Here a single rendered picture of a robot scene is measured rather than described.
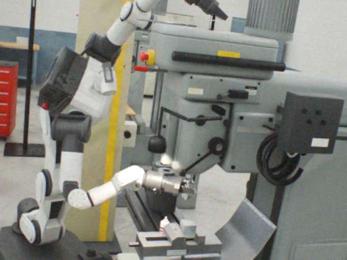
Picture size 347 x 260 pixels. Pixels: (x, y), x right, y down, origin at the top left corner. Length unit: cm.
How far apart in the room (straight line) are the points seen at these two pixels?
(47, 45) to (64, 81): 878
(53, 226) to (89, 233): 134
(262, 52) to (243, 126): 30
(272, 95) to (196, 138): 35
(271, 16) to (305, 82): 31
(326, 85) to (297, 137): 41
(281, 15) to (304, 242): 96
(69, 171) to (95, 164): 177
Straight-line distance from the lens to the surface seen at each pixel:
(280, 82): 189
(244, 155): 189
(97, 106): 201
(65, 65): 202
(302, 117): 166
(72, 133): 193
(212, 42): 172
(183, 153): 183
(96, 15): 347
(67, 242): 283
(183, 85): 172
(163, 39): 170
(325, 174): 204
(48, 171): 243
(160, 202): 236
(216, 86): 176
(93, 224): 390
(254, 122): 186
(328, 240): 219
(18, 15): 1073
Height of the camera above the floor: 194
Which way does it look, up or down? 14 degrees down
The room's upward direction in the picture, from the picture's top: 8 degrees clockwise
